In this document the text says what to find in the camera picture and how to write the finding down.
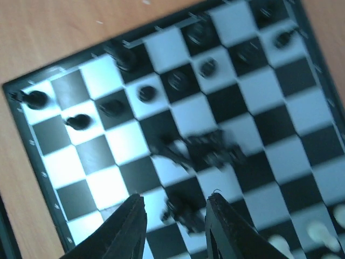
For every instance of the black and white chessboard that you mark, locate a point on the black and white chessboard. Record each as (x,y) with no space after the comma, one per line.
(281,110)

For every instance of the black pawn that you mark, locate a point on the black pawn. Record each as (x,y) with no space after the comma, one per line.
(208,68)
(178,80)
(146,93)
(78,122)
(112,108)
(246,55)

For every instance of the black corner rook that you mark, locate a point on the black corner rook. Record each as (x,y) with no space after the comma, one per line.
(35,100)

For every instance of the black knight chess piece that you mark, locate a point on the black knight chess piece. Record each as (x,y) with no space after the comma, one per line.
(182,211)

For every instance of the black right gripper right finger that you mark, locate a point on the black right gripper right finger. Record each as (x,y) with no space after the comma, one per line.
(228,235)

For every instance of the black pawn chess piece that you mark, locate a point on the black pawn chess piece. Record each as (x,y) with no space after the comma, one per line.
(283,38)

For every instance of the black pile of chess pieces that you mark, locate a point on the black pile of chess pieces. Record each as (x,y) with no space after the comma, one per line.
(209,148)

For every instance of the black king chess piece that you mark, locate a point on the black king chess piece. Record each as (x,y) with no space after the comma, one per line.
(125,58)

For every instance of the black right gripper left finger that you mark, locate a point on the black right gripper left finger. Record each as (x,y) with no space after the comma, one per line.
(121,236)

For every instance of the white pawn chess piece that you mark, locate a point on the white pawn chess piece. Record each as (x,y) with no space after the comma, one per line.
(319,233)

